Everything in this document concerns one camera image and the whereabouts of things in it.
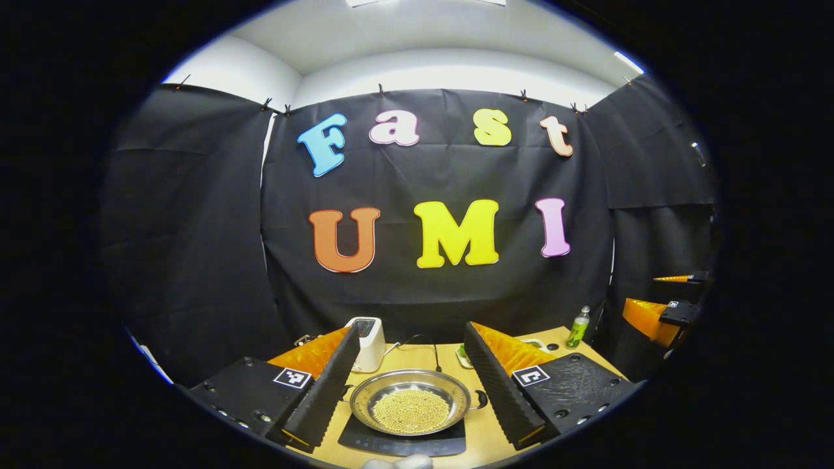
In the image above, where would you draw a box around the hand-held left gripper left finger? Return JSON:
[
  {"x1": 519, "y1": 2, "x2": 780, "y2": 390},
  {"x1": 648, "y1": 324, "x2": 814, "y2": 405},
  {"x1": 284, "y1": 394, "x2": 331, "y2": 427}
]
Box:
[{"x1": 186, "y1": 324, "x2": 362, "y2": 455}]

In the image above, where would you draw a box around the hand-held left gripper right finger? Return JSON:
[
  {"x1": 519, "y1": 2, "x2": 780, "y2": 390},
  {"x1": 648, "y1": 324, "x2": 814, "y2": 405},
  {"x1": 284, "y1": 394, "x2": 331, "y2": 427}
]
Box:
[{"x1": 464, "y1": 321, "x2": 642, "y2": 451}]

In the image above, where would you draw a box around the stainless steel pot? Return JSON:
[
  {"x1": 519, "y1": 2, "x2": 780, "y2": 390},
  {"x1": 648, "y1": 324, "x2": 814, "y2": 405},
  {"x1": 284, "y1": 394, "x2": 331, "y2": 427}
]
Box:
[{"x1": 342, "y1": 369, "x2": 488, "y2": 436}]

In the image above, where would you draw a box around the black induction cooktop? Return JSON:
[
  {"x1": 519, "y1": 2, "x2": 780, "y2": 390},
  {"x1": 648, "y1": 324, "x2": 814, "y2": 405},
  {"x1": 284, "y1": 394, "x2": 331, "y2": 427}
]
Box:
[{"x1": 338, "y1": 407, "x2": 467, "y2": 457}]

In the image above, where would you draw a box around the white toaster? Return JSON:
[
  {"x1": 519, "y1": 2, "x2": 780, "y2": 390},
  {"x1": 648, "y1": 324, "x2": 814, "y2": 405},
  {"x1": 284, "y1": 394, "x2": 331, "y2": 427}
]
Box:
[{"x1": 344, "y1": 317, "x2": 386, "y2": 373}]

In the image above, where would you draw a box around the green drink bottle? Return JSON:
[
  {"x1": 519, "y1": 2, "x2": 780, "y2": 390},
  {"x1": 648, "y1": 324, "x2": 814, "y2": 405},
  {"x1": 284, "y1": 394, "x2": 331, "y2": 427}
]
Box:
[{"x1": 566, "y1": 306, "x2": 591, "y2": 349}]

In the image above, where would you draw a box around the pile of yellow soybeans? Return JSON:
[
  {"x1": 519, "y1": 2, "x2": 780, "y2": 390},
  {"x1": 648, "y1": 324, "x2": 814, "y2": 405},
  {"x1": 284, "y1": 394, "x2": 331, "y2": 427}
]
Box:
[{"x1": 371, "y1": 389, "x2": 452, "y2": 433}]

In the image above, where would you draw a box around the row of black cloth clips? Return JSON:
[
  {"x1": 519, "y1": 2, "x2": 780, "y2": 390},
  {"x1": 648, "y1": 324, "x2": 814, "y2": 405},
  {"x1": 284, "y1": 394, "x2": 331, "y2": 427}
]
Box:
[{"x1": 175, "y1": 73, "x2": 633, "y2": 117}]

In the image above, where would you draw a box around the large ceiling light panel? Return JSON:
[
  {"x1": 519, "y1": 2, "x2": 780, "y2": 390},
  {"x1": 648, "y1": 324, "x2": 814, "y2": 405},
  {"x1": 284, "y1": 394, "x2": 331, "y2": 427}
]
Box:
[{"x1": 345, "y1": 0, "x2": 506, "y2": 7}]

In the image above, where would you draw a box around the black power cable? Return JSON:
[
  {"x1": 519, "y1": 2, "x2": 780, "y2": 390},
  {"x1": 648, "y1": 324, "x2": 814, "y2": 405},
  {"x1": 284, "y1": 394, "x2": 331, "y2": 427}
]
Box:
[{"x1": 391, "y1": 334, "x2": 444, "y2": 373}]

